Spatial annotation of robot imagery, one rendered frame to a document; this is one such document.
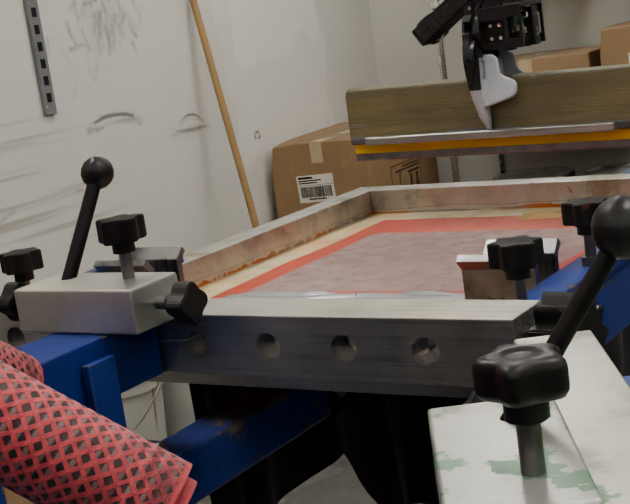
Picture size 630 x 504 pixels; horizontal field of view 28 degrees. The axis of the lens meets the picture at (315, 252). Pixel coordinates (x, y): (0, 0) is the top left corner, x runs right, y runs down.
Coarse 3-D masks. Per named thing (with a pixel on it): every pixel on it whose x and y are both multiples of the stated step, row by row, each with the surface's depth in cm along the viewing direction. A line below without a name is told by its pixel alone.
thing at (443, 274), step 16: (512, 224) 162; (528, 224) 161; (544, 224) 159; (560, 224) 158; (480, 240) 155; (560, 240) 148; (576, 240) 147; (448, 256) 148; (560, 256) 140; (576, 256) 139; (416, 272) 142; (432, 272) 141; (448, 272) 140; (384, 288) 137; (400, 288) 136; (416, 288) 134; (432, 288) 133; (448, 288) 132
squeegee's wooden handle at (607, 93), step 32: (352, 96) 169; (384, 96) 167; (416, 96) 164; (448, 96) 162; (544, 96) 155; (576, 96) 153; (608, 96) 150; (352, 128) 171; (384, 128) 168; (416, 128) 165; (448, 128) 163; (480, 128) 160
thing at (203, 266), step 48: (384, 192) 184; (432, 192) 180; (480, 192) 176; (528, 192) 172; (576, 192) 168; (624, 192) 164; (240, 240) 159; (288, 240) 167; (240, 384) 109; (288, 384) 106; (336, 384) 103; (384, 384) 101
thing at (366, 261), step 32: (384, 224) 176; (416, 224) 172; (448, 224) 169; (480, 224) 166; (320, 256) 160; (352, 256) 157; (384, 256) 154; (416, 256) 151; (256, 288) 146; (288, 288) 144; (320, 288) 141; (352, 288) 139
